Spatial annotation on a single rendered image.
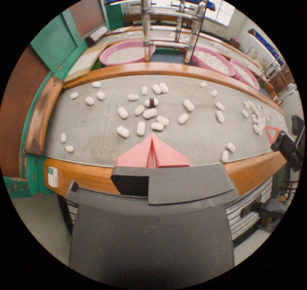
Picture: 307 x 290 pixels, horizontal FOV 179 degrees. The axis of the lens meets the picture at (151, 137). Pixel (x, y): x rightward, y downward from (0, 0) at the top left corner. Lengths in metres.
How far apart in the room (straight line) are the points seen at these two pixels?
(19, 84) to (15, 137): 0.18
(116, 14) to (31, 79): 2.58
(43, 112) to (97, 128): 0.23
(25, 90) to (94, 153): 0.37
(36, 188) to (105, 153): 0.34
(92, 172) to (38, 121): 0.27
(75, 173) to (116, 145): 0.15
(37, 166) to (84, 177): 0.25
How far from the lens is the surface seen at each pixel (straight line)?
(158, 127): 0.24
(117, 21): 2.91
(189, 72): 0.38
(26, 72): 0.49
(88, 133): 0.31
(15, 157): 0.44
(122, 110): 0.26
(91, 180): 0.27
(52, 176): 0.37
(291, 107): 4.89
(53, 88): 0.46
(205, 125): 0.30
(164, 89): 0.30
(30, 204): 1.46
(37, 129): 0.40
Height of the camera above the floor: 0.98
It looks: 76 degrees down
